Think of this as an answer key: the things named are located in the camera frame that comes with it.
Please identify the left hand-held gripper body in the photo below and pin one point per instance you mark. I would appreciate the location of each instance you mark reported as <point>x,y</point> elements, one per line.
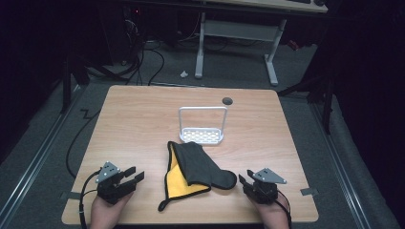
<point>110,189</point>

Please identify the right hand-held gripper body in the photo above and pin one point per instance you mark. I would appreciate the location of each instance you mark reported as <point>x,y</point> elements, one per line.
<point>262,191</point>

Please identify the grey and yellow cloth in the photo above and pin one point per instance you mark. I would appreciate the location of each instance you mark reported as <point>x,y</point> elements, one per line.
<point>197,165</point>

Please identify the person's left hand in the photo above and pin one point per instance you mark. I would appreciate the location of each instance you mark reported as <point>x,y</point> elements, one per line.
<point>105,213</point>

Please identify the person's right hand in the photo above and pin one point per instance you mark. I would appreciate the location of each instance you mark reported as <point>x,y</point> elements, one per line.
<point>275,214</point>

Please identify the grey tape strip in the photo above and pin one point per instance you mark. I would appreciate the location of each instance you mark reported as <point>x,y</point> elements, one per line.
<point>309,191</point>
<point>71,195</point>

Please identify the black round table grommet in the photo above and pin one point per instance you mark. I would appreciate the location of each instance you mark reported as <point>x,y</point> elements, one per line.
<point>227,101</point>

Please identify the black metal stand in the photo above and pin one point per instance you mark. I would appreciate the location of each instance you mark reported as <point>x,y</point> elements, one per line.
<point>67,86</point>
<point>324,95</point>

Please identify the crumpled white paper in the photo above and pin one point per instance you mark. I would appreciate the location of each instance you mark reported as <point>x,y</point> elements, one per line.
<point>184,74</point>

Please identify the small red object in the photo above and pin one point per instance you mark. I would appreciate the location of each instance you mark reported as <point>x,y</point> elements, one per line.
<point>293,45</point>

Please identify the white-legged wooden desk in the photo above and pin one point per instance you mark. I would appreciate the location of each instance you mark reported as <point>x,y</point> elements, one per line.
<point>242,30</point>

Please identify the metal floor rail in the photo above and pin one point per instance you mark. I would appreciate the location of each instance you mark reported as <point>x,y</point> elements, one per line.
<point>38,159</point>
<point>340,165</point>

